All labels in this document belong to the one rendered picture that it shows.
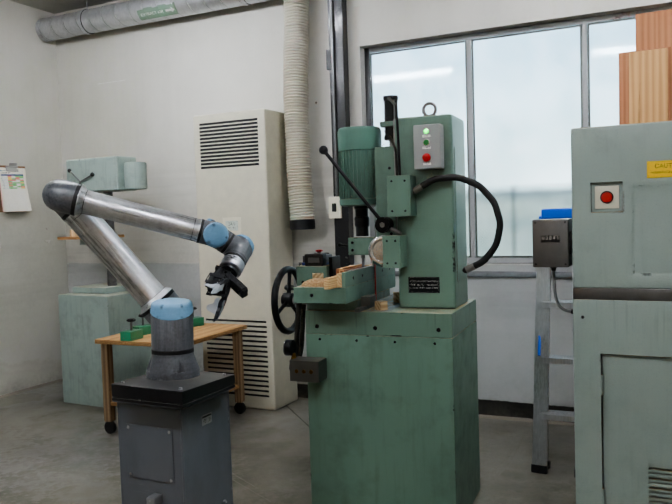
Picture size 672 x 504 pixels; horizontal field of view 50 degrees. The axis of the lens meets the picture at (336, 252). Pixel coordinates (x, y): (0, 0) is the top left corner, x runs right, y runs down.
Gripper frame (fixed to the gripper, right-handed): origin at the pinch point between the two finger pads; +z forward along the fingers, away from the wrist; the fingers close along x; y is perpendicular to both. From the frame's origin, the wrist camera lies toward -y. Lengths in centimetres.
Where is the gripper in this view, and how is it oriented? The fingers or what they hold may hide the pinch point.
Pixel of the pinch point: (214, 309)
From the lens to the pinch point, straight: 264.6
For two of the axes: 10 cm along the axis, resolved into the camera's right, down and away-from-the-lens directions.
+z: -2.7, 6.4, -7.2
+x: 0.6, -7.3, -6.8
